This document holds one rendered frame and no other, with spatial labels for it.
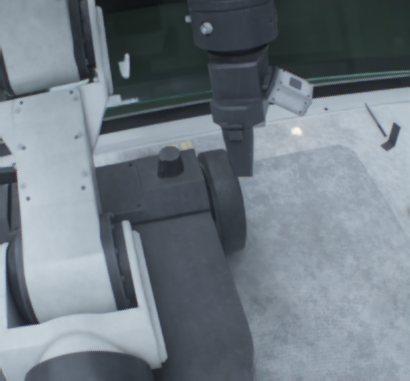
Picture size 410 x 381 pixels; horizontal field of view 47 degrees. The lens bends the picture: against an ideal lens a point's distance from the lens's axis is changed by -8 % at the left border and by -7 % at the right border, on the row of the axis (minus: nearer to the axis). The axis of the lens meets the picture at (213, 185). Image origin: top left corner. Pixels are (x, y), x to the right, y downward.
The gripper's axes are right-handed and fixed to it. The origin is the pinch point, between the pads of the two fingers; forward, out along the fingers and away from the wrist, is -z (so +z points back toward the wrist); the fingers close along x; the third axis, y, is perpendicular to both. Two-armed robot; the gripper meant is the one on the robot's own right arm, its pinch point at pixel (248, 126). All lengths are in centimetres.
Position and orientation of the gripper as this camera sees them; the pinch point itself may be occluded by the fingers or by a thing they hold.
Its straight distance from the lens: 57.9
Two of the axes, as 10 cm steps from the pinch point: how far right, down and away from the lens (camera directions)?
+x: 2.1, -5.9, 7.8
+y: -9.7, -0.1, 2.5
